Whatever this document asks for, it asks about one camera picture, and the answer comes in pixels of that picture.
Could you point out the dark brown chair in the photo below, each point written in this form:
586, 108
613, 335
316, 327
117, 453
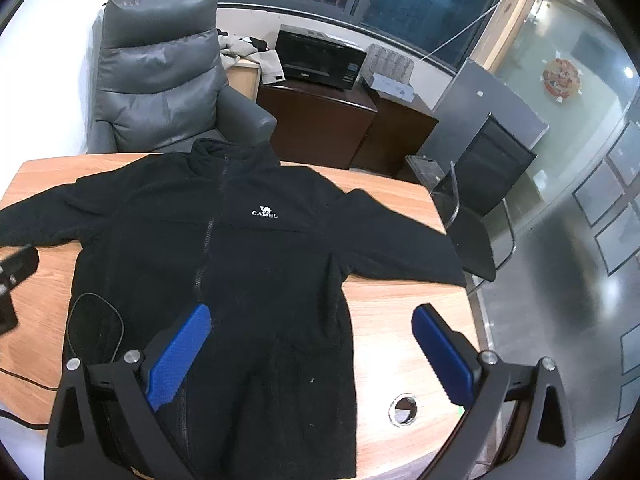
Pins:
315, 120

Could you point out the light wooden cabinet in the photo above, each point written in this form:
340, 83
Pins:
245, 77

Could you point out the round paper wall decoration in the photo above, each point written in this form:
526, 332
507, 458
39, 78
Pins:
561, 80

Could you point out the grey metal cabinet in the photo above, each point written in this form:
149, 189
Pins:
480, 95

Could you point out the grey leather armchair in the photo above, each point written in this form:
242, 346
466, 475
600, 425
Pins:
155, 75

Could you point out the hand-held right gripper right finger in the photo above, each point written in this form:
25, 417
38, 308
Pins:
445, 350

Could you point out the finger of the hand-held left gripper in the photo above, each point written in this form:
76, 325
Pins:
20, 262

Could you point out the row of framed pictures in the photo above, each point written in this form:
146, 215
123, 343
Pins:
610, 195

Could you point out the black chair with metal frame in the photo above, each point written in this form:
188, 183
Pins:
495, 170

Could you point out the black microwave oven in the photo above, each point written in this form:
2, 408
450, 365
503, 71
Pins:
320, 60

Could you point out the brown wooden cabinet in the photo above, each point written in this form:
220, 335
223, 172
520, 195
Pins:
395, 140

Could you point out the pile of grey white clothes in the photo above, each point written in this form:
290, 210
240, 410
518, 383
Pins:
250, 52

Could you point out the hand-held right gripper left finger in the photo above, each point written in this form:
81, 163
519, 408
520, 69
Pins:
180, 350

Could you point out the black fleece jacket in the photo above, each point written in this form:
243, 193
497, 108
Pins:
260, 260

